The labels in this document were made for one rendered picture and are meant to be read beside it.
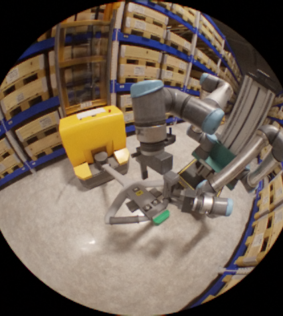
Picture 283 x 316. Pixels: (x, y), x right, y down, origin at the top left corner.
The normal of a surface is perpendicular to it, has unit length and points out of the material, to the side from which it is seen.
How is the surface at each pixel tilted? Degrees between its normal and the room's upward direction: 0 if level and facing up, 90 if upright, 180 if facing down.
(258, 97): 90
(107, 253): 0
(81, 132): 74
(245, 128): 90
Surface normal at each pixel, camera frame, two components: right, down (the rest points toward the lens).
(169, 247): 0.11, -0.68
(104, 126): 0.56, 0.43
